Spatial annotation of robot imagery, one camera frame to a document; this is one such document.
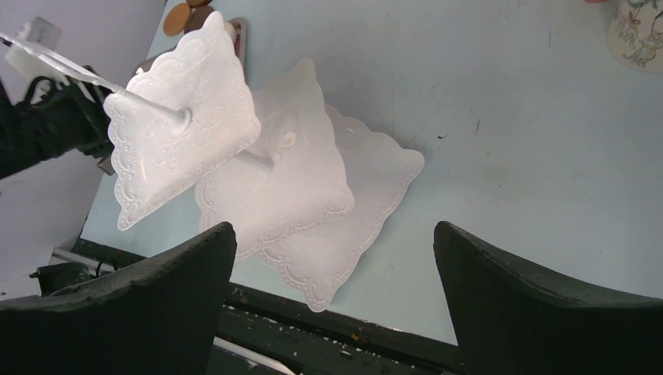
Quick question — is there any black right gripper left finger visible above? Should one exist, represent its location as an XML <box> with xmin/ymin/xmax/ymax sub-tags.
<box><xmin>1</xmin><ymin>222</ymin><xmax>237</xmax><ymax>374</ymax></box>

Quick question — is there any dark brown round coaster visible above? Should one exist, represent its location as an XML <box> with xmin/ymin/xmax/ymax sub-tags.
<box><xmin>186</xmin><ymin>0</ymin><xmax>212</xmax><ymax>9</ymax></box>

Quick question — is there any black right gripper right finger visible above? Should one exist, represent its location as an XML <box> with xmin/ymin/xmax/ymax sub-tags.
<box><xmin>433</xmin><ymin>221</ymin><xmax>662</xmax><ymax>374</ymax></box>

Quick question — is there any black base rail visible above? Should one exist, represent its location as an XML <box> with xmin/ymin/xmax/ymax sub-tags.
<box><xmin>30</xmin><ymin>237</ymin><xmax>468</xmax><ymax>375</ymax></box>

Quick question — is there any green-inside floral mug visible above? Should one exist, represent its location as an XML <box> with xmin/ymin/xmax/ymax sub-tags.
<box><xmin>606</xmin><ymin>0</ymin><xmax>662</xmax><ymax>74</ymax></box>

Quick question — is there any metal serving tray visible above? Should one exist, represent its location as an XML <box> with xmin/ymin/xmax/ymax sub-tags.
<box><xmin>134</xmin><ymin>17</ymin><xmax>248</xmax><ymax>75</ymax></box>

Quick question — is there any darkest brown round coaster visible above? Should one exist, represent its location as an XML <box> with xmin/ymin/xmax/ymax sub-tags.
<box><xmin>184</xmin><ymin>5</ymin><xmax>214</xmax><ymax>34</ymax></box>

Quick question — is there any light brown round coaster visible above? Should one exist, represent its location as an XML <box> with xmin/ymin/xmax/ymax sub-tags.
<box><xmin>162</xmin><ymin>2</ymin><xmax>192</xmax><ymax>37</ymax></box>

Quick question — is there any white three-tier cake stand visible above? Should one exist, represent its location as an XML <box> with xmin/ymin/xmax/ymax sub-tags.
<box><xmin>10</xmin><ymin>11</ymin><xmax>425</xmax><ymax>313</ymax></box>

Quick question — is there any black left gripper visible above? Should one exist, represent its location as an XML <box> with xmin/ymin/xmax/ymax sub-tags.
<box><xmin>1</xmin><ymin>76</ymin><xmax>114</xmax><ymax>179</ymax></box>

